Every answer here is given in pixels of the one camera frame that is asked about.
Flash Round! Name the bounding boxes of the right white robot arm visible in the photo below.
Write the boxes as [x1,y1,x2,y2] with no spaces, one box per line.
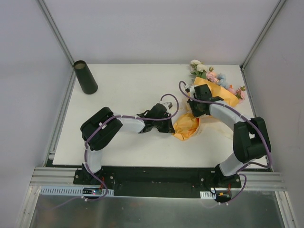
[185,84,271,188]

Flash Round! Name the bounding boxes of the black cylindrical vase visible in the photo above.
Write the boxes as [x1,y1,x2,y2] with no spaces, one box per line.
[73,60,98,95]

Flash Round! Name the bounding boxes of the white cable duct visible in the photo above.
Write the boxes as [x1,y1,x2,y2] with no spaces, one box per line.
[40,186,114,197]
[199,191,217,200]

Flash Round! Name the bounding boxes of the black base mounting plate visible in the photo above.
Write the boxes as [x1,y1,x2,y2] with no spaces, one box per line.
[73,166,241,199]

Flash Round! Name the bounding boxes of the cream lace ribbon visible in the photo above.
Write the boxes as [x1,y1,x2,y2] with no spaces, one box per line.
[180,104,236,141]

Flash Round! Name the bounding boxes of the orange wrapping paper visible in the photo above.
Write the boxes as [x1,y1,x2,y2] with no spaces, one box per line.
[173,77,239,141]

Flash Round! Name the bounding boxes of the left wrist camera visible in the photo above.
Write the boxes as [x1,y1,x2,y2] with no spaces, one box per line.
[162,102,173,112]

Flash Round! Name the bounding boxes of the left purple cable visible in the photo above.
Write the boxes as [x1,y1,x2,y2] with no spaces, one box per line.
[39,94,179,209]

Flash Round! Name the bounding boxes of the right white cable duct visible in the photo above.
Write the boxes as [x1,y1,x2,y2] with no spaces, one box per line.
[199,191,217,200]

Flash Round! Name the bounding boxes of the artificial flower bunch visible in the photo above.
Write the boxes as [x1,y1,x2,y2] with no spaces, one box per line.
[190,59,246,107]

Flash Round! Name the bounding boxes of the left white cable duct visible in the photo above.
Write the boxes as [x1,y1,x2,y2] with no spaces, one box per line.
[40,186,114,197]

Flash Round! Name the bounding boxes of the aluminium frame rail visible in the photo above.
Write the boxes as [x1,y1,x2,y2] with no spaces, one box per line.
[30,166,83,185]

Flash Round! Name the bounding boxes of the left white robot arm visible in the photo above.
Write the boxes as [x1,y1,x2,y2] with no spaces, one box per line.
[80,102,175,185]

